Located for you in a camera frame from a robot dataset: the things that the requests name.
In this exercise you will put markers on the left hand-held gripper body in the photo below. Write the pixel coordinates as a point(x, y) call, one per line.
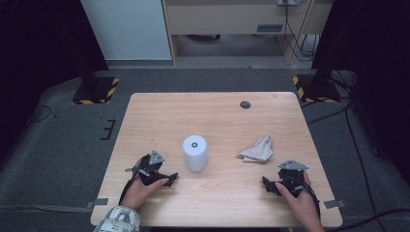
point(151, 170)

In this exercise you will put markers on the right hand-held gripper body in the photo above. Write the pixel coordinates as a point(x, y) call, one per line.
point(291, 177)

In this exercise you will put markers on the white cylindrical speaker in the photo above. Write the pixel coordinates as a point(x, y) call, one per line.
point(195, 158)

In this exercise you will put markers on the grey textured cloth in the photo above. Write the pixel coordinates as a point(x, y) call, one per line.
point(257, 150)

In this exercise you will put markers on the person's left hand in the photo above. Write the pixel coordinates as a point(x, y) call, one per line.
point(138, 193)

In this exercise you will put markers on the person's right hand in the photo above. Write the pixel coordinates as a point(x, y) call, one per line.
point(304, 206)

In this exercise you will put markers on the grey tape piece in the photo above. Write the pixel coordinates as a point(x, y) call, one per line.
point(97, 202)
point(334, 204)

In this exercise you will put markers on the dark round table grommet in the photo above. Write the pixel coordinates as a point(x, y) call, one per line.
point(245, 104)

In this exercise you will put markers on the striped black stand base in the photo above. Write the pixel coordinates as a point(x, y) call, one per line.
point(317, 92)
point(96, 92)

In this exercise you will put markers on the white cabinet panel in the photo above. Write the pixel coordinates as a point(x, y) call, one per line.
point(125, 29)

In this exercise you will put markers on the black curtain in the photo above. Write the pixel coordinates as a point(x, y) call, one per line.
point(370, 48)
point(38, 48)

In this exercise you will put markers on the beige wooden desk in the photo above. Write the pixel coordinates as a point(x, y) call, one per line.
point(222, 19)

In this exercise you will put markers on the white power strip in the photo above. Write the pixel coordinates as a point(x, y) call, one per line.
point(289, 2)

